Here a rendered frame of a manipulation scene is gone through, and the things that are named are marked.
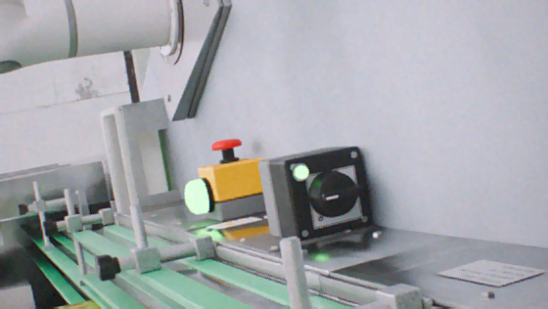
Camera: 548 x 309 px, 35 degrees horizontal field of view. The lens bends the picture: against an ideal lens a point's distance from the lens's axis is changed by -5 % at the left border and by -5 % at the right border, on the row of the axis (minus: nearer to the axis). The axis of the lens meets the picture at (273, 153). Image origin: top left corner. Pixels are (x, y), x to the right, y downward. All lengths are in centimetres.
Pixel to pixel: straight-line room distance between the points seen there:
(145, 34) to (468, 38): 74
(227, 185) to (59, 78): 410
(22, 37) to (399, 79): 65
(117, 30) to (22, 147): 385
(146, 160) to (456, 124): 96
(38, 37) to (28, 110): 387
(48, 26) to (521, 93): 82
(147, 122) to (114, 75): 363
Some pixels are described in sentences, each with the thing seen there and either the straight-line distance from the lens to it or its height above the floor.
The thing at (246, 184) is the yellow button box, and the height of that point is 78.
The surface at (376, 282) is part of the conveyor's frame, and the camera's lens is 64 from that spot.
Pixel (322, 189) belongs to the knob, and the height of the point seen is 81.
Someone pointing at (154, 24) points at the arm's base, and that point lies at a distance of 136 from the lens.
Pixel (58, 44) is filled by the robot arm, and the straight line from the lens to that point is 133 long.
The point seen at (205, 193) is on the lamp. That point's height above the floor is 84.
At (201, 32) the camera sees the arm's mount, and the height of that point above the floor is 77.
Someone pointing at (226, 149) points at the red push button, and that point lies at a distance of 118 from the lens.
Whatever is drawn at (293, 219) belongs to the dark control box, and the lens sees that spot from 88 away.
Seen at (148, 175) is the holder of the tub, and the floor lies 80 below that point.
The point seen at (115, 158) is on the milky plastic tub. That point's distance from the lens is 178.
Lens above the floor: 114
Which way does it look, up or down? 20 degrees down
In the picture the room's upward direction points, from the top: 101 degrees counter-clockwise
